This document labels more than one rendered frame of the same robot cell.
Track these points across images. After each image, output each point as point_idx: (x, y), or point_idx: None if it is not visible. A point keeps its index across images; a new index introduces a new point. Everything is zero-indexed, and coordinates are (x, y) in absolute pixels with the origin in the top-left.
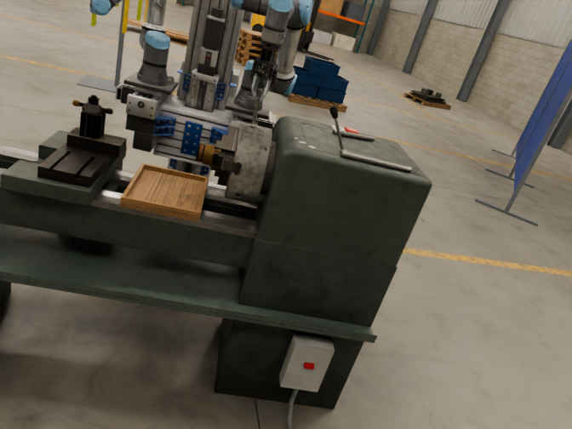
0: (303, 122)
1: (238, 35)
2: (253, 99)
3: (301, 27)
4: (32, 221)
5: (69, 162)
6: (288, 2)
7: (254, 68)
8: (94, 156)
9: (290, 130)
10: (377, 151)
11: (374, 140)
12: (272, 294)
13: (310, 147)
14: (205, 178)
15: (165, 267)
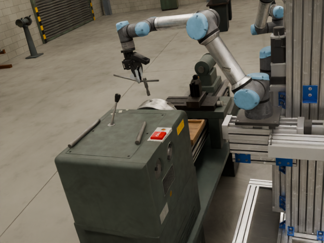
0: (168, 114)
1: (290, 50)
2: (118, 76)
3: (199, 42)
4: None
5: (175, 100)
6: (116, 26)
7: None
8: (184, 103)
9: (143, 109)
10: (113, 141)
11: (140, 146)
12: None
13: (112, 113)
14: (191, 139)
15: None
